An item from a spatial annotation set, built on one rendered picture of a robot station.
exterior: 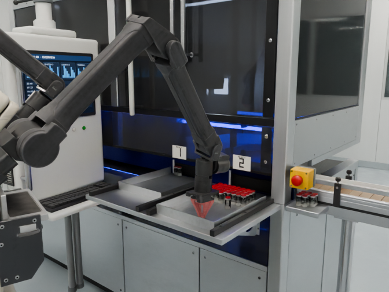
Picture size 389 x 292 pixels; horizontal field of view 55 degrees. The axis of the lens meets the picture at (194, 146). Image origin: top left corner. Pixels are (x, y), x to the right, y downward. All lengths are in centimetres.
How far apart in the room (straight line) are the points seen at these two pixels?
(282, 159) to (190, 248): 68
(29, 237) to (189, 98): 53
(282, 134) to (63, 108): 86
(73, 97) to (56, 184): 112
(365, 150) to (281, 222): 471
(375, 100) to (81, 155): 481
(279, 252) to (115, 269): 112
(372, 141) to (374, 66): 108
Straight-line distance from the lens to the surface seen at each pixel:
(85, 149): 199
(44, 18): 194
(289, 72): 141
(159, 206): 137
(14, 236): 99
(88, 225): 245
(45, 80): 125
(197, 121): 108
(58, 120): 83
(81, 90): 84
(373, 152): 613
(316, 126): 169
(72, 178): 197
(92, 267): 256
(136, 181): 175
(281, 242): 155
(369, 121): 609
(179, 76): 99
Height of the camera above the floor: 138
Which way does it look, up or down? 11 degrees down
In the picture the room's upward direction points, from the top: straight up
